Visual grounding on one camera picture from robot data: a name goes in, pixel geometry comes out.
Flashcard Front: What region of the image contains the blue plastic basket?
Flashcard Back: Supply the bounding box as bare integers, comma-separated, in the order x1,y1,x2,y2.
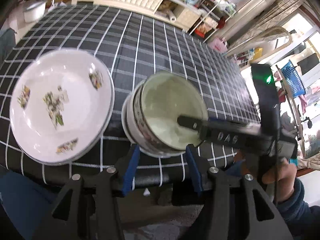
281,60,306,98

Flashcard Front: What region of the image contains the white metal shelf rack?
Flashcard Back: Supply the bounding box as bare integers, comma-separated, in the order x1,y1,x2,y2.
188,0,236,42

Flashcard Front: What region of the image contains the large white bowl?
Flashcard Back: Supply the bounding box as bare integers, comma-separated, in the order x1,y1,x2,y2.
121,80,185,158

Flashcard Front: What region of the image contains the floral patterned green bowl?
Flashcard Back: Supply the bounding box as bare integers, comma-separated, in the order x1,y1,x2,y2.
132,72,208,151

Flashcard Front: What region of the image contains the pink gift bag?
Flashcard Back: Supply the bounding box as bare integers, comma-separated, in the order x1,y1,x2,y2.
208,37,228,53

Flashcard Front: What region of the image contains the bear pattern white plate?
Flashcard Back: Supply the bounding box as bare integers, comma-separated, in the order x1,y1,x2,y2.
10,48,114,166

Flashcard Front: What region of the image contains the right hand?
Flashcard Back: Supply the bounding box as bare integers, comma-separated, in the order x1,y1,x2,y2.
235,149,298,204

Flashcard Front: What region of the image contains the white plastic basin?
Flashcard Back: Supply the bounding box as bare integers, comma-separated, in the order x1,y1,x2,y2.
23,0,46,23

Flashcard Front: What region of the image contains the black checked tablecloth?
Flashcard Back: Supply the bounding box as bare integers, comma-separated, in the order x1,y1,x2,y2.
1,5,259,185

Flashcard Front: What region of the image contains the white paper roll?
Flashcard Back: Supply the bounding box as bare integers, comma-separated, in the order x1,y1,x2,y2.
165,10,176,22

